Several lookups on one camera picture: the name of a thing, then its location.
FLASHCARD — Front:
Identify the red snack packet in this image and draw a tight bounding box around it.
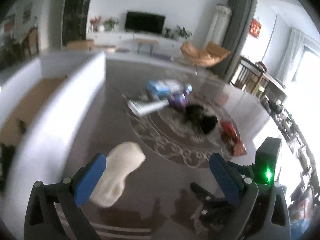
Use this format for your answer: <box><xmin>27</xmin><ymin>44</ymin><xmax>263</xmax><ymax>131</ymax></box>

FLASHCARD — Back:
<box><xmin>220</xmin><ymin>121</ymin><xmax>247</xmax><ymax>157</ymax></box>

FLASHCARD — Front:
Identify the black fabric bundle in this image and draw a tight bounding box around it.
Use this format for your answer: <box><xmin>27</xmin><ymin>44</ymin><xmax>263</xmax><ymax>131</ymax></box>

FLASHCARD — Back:
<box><xmin>183</xmin><ymin>105</ymin><xmax>218</xmax><ymax>135</ymax></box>

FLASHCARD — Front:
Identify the white knitted sock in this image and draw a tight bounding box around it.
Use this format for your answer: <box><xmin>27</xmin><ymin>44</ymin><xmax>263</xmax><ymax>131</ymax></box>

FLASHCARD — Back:
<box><xmin>90</xmin><ymin>141</ymin><xmax>146</xmax><ymax>208</ymax></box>

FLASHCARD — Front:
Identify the white lotion bottle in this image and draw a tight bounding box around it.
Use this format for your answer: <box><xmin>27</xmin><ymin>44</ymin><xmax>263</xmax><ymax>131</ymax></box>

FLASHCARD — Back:
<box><xmin>127</xmin><ymin>99</ymin><xmax>169</xmax><ymax>117</ymax></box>

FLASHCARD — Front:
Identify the blue white box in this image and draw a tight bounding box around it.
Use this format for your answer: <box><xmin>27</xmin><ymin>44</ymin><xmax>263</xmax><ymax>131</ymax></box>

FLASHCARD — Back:
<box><xmin>146</xmin><ymin>80</ymin><xmax>182</xmax><ymax>98</ymax></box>

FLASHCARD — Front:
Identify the white storage box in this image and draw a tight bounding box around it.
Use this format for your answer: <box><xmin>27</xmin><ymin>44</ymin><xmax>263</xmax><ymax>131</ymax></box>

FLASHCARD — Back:
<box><xmin>2</xmin><ymin>52</ymin><xmax>106</xmax><ymax>239</ymax></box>

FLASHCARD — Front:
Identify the dark wooden chair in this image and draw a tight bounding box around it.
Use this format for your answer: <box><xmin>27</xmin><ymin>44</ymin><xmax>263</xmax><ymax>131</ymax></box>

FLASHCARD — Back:
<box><xmin>229</xmin><ymin>56</ymin><xmax>265</xmax><ymax>94</ymax></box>

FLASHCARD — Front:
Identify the orange lounge chair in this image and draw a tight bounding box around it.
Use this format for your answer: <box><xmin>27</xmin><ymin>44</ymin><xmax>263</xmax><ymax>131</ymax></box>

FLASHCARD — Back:
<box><xmin>180</xmin><ymin>41</ymin><xmax>231</xmax><ymax>68</ymax></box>

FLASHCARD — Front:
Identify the white tv cabinet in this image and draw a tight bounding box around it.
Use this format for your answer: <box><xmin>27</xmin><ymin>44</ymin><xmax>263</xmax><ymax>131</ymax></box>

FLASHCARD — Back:
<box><xmin>86</xmin><ymin>31</ymin><xmax>182</xmax><ymax>57</ymax></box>

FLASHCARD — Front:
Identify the green potted plant right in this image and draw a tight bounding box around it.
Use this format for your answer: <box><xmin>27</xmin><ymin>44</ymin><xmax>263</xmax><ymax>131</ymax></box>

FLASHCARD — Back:
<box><xmin>175</xmin><ymin>25</ymin><xmax>193</xmax><ymax>40</ymax></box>

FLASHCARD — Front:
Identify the green potted plant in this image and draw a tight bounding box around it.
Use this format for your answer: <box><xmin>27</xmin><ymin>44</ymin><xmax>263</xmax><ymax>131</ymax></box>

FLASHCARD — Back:
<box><xmin>175</xmin><ymin>25</ymin><xmax>193</xmax><ymax>40</ymax></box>
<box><xmin>104</xmin><ymin>17</ymin><xmax>119</xmax><ymax>31</ymax></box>

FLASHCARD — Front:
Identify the white standing air conditioner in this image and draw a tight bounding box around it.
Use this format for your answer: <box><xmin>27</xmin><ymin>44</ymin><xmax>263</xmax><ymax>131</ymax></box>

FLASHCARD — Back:
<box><xmin>207</xmin><ymin>4</ymin><xmax>232</xmax><ymax>45</ymax></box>

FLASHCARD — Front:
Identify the wooden bench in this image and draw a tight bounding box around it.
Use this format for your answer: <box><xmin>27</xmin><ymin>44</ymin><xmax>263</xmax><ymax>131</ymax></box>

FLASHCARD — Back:
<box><xmin>135</xmin><ymin>38</ymin><xmax>159</xmax><ymax>55</ymax></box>

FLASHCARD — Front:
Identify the black television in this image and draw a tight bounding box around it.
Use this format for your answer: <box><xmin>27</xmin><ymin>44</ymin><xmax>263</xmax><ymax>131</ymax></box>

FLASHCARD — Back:
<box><xmin>124</xmin><ymin>11</ymin><xmax>165</xmax><ymax>34</ymax></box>

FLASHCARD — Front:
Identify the red flowers white vase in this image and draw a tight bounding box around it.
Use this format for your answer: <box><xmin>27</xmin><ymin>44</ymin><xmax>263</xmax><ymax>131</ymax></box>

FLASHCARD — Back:
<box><xmin>89</xmin><ymin>16</ymin><xmax>105</xmax><ymax>33</ymax></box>

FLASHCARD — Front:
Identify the grey curtain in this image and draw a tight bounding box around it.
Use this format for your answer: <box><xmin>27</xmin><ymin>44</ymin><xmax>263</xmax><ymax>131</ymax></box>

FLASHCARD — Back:
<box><xmin>219</xmin><ymin>0</ymin><xmax>257</xmax><ymax>82</ymax></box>

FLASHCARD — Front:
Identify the green potted plant left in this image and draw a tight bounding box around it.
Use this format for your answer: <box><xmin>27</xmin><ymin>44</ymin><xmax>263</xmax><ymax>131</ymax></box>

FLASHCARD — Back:
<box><xmin>104</xmin><ymin>17</ymin><xmax>119</xmax><ymax>31</ymax></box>

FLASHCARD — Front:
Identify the dark glass cabinet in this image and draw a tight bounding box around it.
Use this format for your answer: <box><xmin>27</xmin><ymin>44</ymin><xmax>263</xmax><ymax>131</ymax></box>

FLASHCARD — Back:
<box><xmin>62</xmin><ymin>0</ymin><xmax>90</xmax><ymax>46</ymax></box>

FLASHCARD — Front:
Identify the red wall hanging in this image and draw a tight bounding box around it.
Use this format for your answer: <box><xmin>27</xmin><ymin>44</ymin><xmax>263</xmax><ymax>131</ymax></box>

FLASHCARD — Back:
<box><xmin>249</xmin><ymin>18</ymin><xmax>261</xmax><ymax>38</ymax></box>

